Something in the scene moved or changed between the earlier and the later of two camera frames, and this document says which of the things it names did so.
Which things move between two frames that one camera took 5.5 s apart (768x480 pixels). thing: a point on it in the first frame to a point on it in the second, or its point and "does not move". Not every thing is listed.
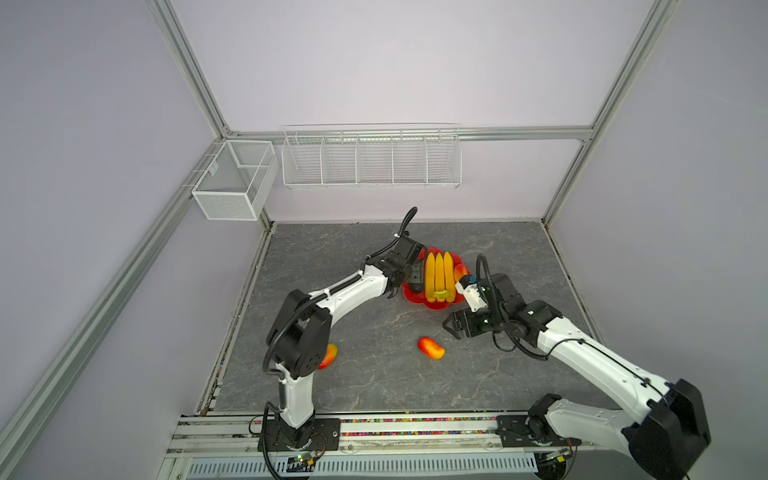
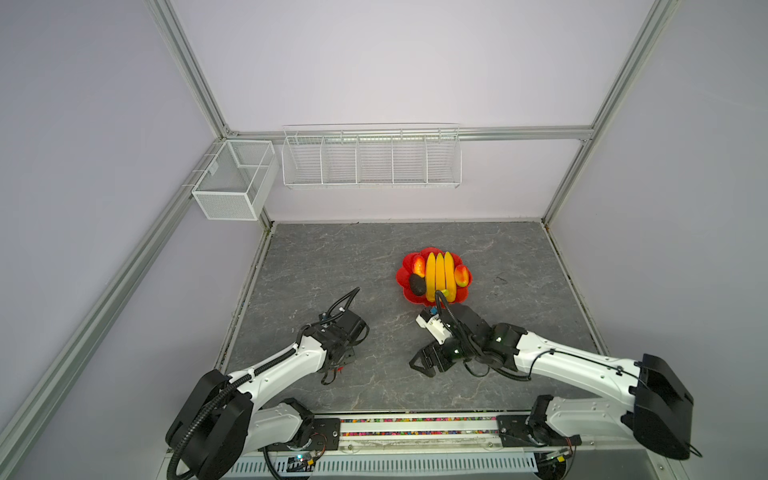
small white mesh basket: x=238 y=180 does not move
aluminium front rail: x=384 y=435 does not move
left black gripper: x=418 y=273 to x=348 y=357
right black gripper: x=457 y=322 to x=440 y=365
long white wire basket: x=372 y=155 does not move
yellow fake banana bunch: x=440 y=278 does not move
